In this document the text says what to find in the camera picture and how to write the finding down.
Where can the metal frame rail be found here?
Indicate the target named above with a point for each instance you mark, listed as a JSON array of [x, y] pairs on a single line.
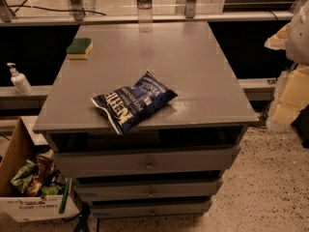
[[115, 19]]

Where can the middle grey drawer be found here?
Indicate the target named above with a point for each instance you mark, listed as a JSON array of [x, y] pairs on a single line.
[[144, 190]]

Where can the grey drawer cabinet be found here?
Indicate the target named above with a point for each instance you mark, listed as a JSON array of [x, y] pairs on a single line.
[[148, 124]]

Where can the green snack bag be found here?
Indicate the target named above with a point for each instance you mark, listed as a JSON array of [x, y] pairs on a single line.
[[23, 177]]

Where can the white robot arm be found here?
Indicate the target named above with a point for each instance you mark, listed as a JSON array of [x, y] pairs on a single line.
[[297, 42]]

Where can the brown snack bag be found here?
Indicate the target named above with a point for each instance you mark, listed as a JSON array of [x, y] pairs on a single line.
[[44, 168]]

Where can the top grey drawer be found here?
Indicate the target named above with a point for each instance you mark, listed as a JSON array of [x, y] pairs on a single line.
[[147, 161]]

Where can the blue chip bag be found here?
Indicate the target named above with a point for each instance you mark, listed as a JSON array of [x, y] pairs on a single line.
[[128, 106]]

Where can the green marker pen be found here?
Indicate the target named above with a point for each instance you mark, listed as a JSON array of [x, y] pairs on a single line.
[[65, 197]]

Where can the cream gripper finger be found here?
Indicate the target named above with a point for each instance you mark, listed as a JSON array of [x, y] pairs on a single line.
[[291, 96], [278, 40]]

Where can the green yellow sponge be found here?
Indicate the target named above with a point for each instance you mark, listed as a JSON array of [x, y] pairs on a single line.
[[80, 48]]

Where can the clear water bottle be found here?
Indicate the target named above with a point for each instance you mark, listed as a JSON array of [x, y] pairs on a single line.
[[145, 15]]

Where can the cardboard box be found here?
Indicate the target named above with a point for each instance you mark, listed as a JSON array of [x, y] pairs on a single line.
[[23, 146]]

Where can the bottom grey drawer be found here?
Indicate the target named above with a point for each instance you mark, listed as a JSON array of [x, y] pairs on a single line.
[[182, 207]]

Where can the white pump dispenser bottle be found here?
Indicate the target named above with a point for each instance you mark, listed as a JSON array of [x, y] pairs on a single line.
[[19, 80]]

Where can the grey drawer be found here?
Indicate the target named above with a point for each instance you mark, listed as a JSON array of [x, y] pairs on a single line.
[[147, 161], [182, 207], [144, 190]]

